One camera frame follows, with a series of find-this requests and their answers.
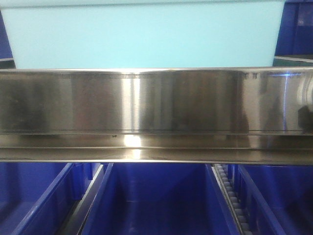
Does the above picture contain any light blue plastic bin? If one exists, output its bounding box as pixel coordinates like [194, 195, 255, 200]
[0, 0, 284, 69]

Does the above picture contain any blue bin lower middle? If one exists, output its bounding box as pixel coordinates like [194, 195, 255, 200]
[82, 163, 239, 235]

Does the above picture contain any white roller track right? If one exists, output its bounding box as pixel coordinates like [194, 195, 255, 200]
[212, 164, 252, 235]

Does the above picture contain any blue bin lower left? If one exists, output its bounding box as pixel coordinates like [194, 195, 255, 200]
[0, 163, 100, 235]

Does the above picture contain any blue bin lower right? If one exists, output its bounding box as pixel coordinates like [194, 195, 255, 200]
[226, 164, 313, 235]

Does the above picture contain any blue bin upper left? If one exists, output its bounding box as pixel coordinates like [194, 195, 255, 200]
[0, 15, 13, 60]

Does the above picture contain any blue bin upper right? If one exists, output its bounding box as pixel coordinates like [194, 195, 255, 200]
[275, 0, 313, 56]

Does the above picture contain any stainless steel shelf front rail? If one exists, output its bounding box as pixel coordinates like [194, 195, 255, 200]
[0, 67, 313, 165]

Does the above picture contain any metal divider rail left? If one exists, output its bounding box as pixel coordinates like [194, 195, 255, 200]
[56, 164, 107, 235]

